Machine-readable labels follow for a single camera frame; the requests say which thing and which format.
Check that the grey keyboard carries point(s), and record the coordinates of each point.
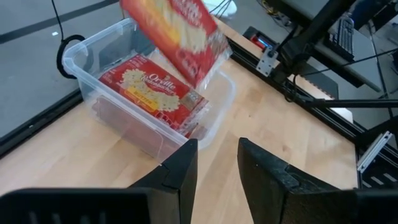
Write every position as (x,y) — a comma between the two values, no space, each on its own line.
(345,37)

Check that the black aluminium table frame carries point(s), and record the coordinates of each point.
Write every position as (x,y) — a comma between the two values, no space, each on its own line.
(31,127)

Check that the clear plastic bin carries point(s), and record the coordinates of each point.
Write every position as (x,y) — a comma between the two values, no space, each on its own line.
(124,124)

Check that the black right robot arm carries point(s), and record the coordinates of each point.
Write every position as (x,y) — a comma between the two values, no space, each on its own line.
(314,31)

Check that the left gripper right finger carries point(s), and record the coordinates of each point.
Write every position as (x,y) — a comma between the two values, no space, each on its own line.
(273,193)

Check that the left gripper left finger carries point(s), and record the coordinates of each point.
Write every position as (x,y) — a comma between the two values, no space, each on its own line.
(174,186)

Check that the red popcorn bag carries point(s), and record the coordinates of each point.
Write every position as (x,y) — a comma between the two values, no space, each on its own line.
(180,31)
(149,90)

